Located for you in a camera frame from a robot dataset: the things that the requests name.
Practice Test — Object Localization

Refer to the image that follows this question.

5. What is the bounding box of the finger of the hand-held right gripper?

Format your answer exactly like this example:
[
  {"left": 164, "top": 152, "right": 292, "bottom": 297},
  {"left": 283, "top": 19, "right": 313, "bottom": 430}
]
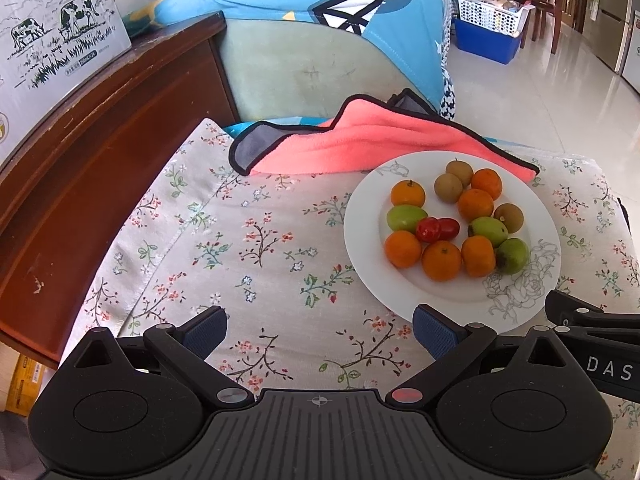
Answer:
[{"left": 545, "top": 290, "right": 640, "bottom": 335}]

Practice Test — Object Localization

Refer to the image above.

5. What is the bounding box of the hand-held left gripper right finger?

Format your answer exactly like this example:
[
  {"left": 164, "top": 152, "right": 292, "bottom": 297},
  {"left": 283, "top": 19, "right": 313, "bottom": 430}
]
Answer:
[{"left": 386, "top": 304, "right": 578, "bottom": 408}]

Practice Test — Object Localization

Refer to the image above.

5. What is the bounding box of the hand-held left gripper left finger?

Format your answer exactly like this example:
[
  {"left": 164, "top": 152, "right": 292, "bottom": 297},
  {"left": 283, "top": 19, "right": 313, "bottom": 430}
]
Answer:
[{"left": 70, "top": 306, "right": 255, "bottom": 408}]

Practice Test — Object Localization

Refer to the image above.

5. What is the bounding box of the mandarin orange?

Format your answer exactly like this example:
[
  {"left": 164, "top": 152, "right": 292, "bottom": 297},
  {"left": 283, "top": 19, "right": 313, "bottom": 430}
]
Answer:
[
  {"left": 457, "top": 188, "right": 495, "bottom": 223},
  {"left": 421, "top": 240, "right": 462, "bottom": 282},
  {"left": 460, "top": 235, "right": 497, "bottom": 278},
  {"left": 470, "top": 168, "right": 503, "bottom": 201},
  {"left": 390, "top": 180, "right": 426, "bottom": 209},
  {"left": 384, "top": 230, "right": 423, "bottom": 269}
]

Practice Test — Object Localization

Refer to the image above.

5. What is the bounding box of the green jujube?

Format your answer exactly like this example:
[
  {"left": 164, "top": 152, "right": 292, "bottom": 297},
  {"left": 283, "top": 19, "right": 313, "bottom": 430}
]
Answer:
[
  {"left": 495, "top": 238, "right": 530, "bottom": 275},
  {"left": 468, "top": 216, "right": 509, "bottom": 248},
  {"left": 386, "top": 204, "right": 429, "bottom": 234}
]

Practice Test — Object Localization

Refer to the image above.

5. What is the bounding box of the brown kiwi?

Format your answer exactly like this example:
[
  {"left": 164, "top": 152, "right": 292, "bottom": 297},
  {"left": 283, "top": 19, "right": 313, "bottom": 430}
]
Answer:
[
  {"left": 493, "top": 203, "right": 525, "bottom": 234},
  {"left": 433, "top": 173, "right": 464, "bottom": 204},
  {"left": 445, "top": 159, "right": 474, "bottom": 188}
]

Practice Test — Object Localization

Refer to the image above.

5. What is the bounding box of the white plate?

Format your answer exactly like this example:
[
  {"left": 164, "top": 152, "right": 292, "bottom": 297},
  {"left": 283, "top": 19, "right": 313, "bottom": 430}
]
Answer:
[{"left": 343, "top": 150, "right": 562, "bottom": 335}]

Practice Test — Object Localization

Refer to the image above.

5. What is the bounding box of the floral tablecloth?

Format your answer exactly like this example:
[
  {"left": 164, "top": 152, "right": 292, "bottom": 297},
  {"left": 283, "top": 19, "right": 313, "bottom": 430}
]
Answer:
[{"left": 60, "top": 117, "right": 640, "bottom": 480}]

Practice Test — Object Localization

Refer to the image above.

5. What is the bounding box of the yellow cardboard box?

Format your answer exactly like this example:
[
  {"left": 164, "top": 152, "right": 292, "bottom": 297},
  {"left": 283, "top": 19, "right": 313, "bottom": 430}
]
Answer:
[{"left": 0, "top": 352, "right": 56, "bottom": 416}]

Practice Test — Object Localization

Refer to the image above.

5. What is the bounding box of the brown wooden cabinet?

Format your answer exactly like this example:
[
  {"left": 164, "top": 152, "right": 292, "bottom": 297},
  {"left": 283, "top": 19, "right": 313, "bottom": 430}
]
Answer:
[{"left": 0, "top": 12, "right": 241, "bottom": 371}]

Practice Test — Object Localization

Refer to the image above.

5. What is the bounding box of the pink towel with black trim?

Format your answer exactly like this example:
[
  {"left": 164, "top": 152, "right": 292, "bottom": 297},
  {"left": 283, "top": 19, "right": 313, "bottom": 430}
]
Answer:
[{"left": 228, "top": 88, "right": 541, "bottom": 183}]

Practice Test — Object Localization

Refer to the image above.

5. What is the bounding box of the grey cloth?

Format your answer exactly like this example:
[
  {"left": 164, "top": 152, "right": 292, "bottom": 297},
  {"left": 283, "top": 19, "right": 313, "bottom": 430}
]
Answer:
[{"left": 0, "top": 410, "right": 36, "bottom": 480}]

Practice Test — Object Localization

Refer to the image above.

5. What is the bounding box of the black white patterned cloth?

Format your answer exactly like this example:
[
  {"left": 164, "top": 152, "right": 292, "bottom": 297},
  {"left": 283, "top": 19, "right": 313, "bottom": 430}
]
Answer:
[{"left": 437, "top": 0, "right": 459, "bottom": 121}]

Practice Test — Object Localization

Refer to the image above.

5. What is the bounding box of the blue plastic bin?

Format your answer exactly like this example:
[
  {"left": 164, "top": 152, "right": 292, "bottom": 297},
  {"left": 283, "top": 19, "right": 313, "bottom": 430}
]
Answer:
[{"left": 452, "top": 17, "right": 523, "bottom": 66}]

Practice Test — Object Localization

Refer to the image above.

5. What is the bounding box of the grey appliance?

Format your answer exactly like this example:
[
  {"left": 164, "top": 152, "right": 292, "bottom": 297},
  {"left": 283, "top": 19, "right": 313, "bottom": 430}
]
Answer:
[{"left": 582, "top": 0, "right": 640, "bottom": 93}]

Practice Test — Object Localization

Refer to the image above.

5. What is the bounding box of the teal yellow patterned cushion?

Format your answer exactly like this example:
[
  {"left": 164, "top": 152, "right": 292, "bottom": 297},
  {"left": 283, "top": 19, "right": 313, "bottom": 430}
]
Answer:
[{"left": 122, "top": 0, "right": 168, "bottom": 28}]

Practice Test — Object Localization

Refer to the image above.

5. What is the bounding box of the white milk carton box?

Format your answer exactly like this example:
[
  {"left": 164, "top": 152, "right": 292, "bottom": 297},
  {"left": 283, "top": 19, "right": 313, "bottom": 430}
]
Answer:
[{"left": 0, "top": 0, "right": 133, "bottom": 166}]

